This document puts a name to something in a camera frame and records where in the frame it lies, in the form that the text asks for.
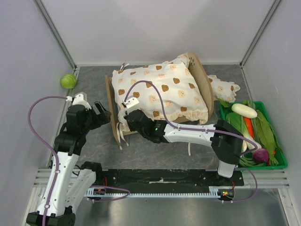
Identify white cable duct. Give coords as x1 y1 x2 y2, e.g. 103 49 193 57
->
84 186 235 202

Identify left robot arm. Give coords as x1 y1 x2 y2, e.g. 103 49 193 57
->
26 101 111 226

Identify green beans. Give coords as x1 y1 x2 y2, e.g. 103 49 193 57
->
239 156 265 168

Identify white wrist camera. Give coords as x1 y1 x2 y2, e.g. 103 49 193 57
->
66 92 92 110
122 97 140 110

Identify orange carrot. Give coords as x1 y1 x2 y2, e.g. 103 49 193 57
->
243 117 254 138

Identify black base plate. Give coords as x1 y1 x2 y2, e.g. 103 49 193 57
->
95 169 244 192

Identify green plastic basket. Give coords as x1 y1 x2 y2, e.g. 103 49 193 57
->
219 100 289 170

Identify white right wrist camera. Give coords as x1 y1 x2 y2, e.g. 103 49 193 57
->
122 97 140 110

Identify white radish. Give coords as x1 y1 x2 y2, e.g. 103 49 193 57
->
231 103 257 119

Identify wooden pet bed frame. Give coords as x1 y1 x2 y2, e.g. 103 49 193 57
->
104 52 214 146

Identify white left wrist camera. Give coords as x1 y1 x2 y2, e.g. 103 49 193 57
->
66 92 92 110

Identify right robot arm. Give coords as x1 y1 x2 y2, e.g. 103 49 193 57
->
125 110 244 186

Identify bear print small pillow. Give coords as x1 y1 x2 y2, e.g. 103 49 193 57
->
208 75 240 103

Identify green cabbage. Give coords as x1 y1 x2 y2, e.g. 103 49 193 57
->
60 74 77 89

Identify bear print cream quilt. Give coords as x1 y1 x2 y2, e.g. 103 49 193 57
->
110 53 210 156

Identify purple cabbage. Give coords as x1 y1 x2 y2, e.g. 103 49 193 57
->
252 148 269 164

